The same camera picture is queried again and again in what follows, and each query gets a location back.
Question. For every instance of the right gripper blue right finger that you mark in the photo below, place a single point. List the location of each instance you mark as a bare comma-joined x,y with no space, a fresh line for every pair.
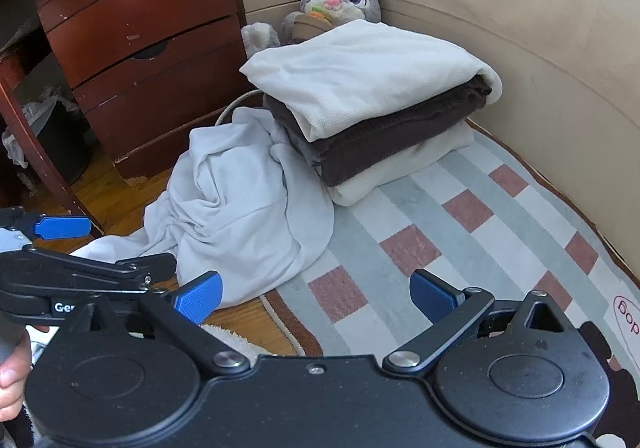
454,315

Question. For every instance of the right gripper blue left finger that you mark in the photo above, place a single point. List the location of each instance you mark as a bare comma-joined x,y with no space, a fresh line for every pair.
177,317

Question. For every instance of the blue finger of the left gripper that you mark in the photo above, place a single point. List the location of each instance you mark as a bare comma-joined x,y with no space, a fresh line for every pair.
62,227
146,269

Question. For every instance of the light blue t-shirt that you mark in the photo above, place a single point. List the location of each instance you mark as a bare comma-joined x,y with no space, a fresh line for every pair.
240,201

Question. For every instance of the person's left hand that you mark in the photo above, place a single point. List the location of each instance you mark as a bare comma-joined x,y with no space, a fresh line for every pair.
14,373

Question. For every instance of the black trash bin with bag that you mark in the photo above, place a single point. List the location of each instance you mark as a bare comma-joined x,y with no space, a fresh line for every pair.
64,134

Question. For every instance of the checkered pink grey rug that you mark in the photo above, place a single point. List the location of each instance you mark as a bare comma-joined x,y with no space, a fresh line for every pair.
477,217

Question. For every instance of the cream folded garment at bottom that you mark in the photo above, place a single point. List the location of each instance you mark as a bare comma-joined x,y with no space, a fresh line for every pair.
400,167

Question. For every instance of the dark brown folded garment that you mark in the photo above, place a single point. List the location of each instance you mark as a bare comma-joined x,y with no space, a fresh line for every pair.
432,116

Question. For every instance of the red-brown wooden drawer cabinet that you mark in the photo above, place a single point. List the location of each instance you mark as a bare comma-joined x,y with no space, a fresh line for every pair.
143,72

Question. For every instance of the white folded garment on top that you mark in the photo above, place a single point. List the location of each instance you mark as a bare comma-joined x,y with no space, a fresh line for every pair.
360,71

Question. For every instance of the beige sofa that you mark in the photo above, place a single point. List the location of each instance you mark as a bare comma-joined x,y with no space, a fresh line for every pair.
570,91

